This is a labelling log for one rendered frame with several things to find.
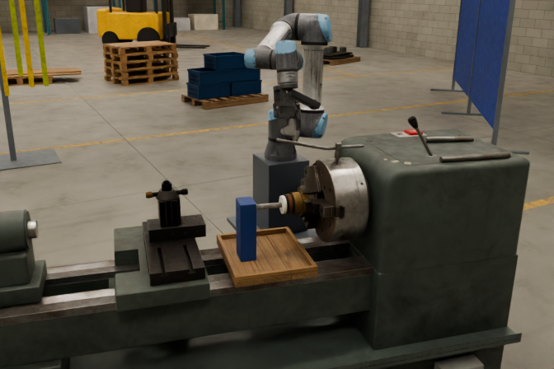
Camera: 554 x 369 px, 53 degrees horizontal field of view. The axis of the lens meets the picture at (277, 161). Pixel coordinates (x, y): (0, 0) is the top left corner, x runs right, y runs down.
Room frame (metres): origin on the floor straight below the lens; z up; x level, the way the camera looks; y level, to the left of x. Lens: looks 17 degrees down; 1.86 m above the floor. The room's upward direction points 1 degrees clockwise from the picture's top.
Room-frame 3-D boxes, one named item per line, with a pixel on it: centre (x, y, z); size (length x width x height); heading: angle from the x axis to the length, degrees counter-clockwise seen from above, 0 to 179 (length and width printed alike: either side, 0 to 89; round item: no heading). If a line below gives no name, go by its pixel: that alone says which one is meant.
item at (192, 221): (1.90, 0.37, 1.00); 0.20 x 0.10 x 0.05; 106
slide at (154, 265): (1.83, 0.38, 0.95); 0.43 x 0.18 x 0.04; 16
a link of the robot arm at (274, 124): (2.47, -0.02, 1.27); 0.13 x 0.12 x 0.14; 75
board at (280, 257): (1.91, 0.04, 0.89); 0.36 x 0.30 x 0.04; 16
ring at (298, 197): (1.95, -0.07, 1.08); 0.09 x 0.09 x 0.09; 16
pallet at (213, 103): (9.18, 0.87, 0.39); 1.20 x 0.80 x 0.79; 126
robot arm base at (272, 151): (2.48, -0.02, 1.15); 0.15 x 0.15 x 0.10
